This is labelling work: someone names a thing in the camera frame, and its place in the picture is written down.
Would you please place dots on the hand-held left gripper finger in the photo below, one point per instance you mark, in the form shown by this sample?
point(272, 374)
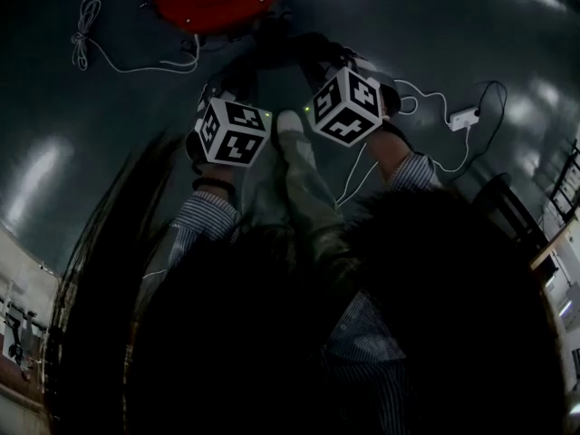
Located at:
point(224, 79)
point(249, 77)

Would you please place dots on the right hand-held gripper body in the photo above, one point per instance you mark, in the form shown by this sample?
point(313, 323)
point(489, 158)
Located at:
point(346, 107)

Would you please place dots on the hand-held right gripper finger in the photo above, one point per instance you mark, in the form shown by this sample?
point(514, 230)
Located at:
point(335, 45)
point(317, 68)

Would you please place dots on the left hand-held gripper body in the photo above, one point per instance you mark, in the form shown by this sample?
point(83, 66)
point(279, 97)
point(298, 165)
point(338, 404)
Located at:
point(231, 132)

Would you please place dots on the person's left forearm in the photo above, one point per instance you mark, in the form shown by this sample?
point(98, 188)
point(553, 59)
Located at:
point(208, 215)

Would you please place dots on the person's right forearm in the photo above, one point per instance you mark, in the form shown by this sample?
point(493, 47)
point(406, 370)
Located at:
point(403, 166)

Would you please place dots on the white shoe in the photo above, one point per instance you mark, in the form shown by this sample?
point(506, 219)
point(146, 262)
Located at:
point(290, 122)

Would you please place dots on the person's green trouser leg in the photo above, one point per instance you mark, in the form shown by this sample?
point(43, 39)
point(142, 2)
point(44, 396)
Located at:
point(299, 197)

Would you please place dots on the white power strip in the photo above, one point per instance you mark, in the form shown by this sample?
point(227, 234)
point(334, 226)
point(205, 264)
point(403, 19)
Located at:
point(464, 118)

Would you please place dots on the black chair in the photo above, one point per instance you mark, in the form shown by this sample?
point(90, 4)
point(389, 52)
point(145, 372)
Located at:
point(512, 211)

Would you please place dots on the black metal rack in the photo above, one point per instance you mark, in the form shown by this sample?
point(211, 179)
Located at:
point(566, 179)

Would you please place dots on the person's striped shirt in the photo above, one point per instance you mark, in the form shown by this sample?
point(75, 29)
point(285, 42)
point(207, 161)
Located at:
point(362, 351)

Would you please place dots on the wooden desk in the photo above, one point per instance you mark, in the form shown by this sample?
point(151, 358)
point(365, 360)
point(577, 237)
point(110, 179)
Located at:
point(555, 243)

